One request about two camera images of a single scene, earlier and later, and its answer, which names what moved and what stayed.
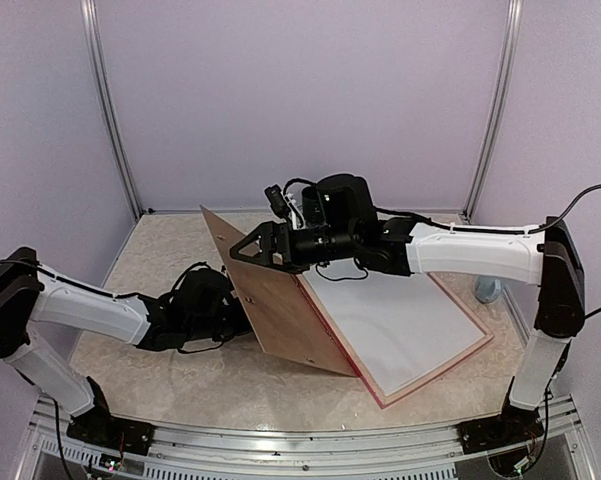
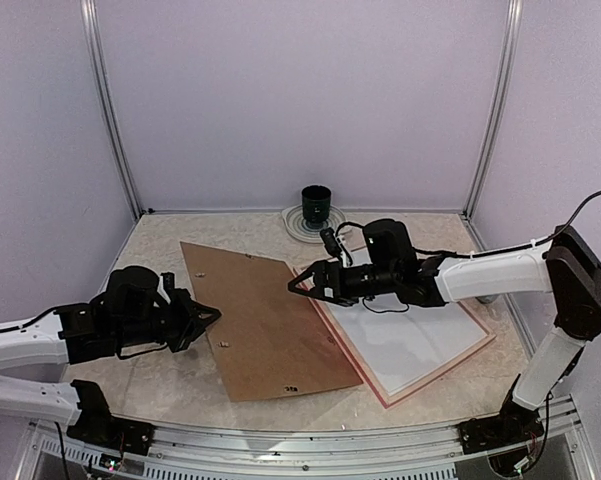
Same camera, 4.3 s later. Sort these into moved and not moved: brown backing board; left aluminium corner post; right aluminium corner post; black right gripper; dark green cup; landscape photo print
Moved: brown backing board; black right gripper
Not moved: right aluminium corner post; left aluminium corner post; landscape photo print; dark green cup
